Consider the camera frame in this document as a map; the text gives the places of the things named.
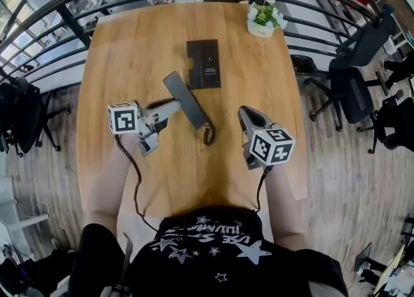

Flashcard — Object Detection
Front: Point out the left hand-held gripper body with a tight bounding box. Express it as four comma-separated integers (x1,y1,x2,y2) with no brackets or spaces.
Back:
107,100,169,157

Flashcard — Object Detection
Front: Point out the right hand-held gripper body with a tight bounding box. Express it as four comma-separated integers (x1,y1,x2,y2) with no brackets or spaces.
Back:
241,122,297,171

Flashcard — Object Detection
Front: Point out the black telephone handset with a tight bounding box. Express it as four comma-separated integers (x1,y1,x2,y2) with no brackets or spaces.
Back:
162,71,208,131

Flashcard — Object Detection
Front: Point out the person's right forearm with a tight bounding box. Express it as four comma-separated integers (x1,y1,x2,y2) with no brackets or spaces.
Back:
263,162,308,251

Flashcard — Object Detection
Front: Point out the person's left forearm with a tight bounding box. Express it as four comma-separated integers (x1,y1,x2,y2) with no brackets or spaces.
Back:
85,133,143,245

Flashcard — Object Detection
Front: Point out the black telephone base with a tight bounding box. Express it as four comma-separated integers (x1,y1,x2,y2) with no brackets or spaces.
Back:
186,39,222,91

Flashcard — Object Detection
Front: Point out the black waste bin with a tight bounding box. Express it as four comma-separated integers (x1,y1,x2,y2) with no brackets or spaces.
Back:
290,54,320,85

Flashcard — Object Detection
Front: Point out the white potted flower plant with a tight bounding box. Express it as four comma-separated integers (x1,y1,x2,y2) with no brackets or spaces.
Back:
246,0,289,39

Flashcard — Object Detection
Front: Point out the black office chair with jacket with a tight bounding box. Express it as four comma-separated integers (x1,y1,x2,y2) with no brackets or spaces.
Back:
305,4,397,131

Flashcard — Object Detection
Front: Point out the black star print t-shirt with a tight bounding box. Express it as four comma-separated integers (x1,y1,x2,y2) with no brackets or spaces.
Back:
69,204,349,297

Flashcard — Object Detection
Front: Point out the black coiled phone cord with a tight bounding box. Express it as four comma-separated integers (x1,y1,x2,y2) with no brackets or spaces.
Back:
186,74,216,147

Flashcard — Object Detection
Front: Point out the right hand-held gripper cable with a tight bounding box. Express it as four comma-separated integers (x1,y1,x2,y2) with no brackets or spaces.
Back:
255,165,274,214

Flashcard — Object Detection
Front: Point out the hand-held gripper cable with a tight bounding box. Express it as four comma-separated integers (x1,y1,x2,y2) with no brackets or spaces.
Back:
255,165,274,214
114,135,159,234

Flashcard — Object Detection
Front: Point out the left hand-held gripper cable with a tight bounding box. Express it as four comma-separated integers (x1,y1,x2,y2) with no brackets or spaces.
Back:
114,135,159,234

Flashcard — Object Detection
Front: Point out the grey shoulder strap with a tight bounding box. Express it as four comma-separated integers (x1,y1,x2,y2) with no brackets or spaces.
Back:
120,231,134,297

